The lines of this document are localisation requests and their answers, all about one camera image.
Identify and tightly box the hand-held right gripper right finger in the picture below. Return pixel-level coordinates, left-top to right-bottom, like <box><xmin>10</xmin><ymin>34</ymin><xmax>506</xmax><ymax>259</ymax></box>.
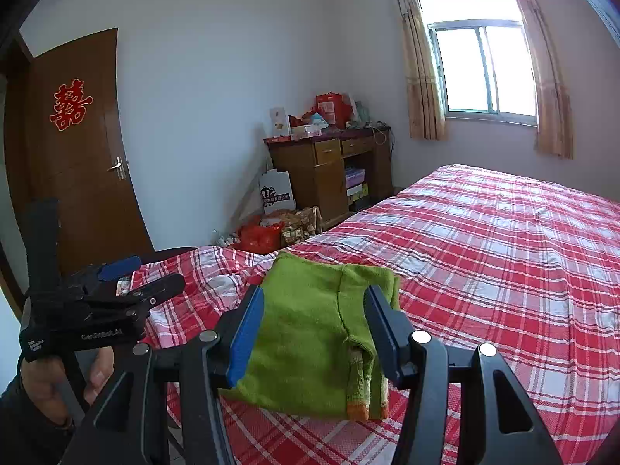
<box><xmin>363</xmin><ymin>284</ymin><xmax>565</xmax><ymax>465</ymax></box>

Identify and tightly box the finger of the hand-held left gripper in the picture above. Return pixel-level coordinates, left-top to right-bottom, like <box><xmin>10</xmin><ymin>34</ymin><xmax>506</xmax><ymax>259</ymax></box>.
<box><xmin>123</xmin><ymin>273</ymin><xmax>188</xmax><ymax>307</ymax></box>
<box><xmin>96</xmin><ymin>255</ymin><xmax>141</xmax><ymax>283</ymax></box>

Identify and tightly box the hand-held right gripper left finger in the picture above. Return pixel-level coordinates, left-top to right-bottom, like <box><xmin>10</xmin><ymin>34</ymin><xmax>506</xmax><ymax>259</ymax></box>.
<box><xmin>60</xmin><ymin>285</ymin><xmax>265</xmax><ymax>465</ymax></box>

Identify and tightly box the green striped knit sweater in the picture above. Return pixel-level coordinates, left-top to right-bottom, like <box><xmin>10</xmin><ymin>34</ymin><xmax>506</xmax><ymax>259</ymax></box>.
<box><xmin>218</xmin><ymin>251</ymin><xmax>402</xmax><ymax>422</ymax></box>

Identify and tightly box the person's left forearm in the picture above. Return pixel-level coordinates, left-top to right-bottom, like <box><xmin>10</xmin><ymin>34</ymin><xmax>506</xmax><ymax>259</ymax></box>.
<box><xmin>0</xmin><ymin>378</ymin><xmax>76</xmax><ymax>465</ymax></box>

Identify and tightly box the person's left hand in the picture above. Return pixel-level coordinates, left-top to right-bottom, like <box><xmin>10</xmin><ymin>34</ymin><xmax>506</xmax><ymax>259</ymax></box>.
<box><xmin>19</xmin><ymin>348</ymin><xmax>115</xmax><ymax>423</ymax></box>

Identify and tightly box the brown wooden door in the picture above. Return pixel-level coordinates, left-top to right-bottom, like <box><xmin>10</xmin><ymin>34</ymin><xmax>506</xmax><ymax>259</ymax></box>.
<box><xmin>0</xmin><ymin>28</ymin><xmax>156</xmax><ymax>282</ymax></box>

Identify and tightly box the red plastic bag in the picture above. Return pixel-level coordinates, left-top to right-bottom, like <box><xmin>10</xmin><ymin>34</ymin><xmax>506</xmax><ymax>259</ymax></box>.
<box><xmin>237</xmin><ymin>221</ymin><xmax>284</xmax><ymax>255</ymax></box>

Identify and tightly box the floral fabric bag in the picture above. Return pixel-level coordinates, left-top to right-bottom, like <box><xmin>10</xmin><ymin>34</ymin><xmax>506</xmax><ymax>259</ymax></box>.
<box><xmin>280</xmin><ymin>206</ymin><xmax>323</xmax><ymax>248</ymax></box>

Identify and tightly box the bed with red plaid sheet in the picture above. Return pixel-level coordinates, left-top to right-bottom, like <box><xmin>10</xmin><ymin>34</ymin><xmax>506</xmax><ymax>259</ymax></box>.
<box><xmin>131</xmin><ymin>164</ymin><xmax>620</xmax><ymax>465</ymax></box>

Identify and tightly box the white paper bag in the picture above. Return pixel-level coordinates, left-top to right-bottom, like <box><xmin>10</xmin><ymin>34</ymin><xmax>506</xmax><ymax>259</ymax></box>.
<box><xmin>258</xmin><ymin>168</ymin><xmax>296</xmax><ymax>214</ymax></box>

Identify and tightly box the stack of flat boxes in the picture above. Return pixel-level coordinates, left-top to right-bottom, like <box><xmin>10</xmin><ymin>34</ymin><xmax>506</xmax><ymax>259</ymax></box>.
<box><xmin>344</xmin><ymin>167</ymin><xmax>369</xmax><ymax>212</ymax></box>

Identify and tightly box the brown wooden desk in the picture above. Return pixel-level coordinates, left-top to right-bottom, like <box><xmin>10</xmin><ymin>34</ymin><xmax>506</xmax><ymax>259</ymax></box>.
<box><xmin>264</xmin><ymin>126</ymin><xmax>393</xmax><ymax>231</ymax></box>

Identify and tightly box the red paper door ornament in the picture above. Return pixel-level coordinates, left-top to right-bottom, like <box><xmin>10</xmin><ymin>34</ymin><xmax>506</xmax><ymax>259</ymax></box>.
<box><xmin>48</xmin><ymin>77</ymin><xmax>94</xmax><ymax>132</ymax></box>

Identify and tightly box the white card box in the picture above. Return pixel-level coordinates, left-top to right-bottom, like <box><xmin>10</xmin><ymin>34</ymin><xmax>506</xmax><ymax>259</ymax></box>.
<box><xmin>269</xmin><ymin>105</ymin><xmax>292</xmax><ymax>139</ymax></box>

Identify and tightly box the red gift box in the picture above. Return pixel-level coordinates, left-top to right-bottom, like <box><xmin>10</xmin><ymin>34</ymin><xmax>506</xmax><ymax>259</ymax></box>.
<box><xmin>315</xmin><ymin>92</ymin><xmax>357</xmax><ymax>129</ymax></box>

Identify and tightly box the beige patterned curtain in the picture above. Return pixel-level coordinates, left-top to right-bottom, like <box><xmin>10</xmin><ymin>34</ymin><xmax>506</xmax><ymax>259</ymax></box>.
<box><xmin>387</xmin><ymin>0</ymin><xmax>449</xmax><ymax>141</ymax></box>
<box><xmin>501</xmin><ymin>0</ymin><xmax>575</xmax><ymax>160</ymax></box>

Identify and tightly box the sliding glass window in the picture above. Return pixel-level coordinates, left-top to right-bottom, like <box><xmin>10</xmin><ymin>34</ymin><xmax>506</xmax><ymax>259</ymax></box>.
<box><xmin>418</xmin><ymin>0</ymin><xmax>539</xmax><ymax>125</ymax></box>

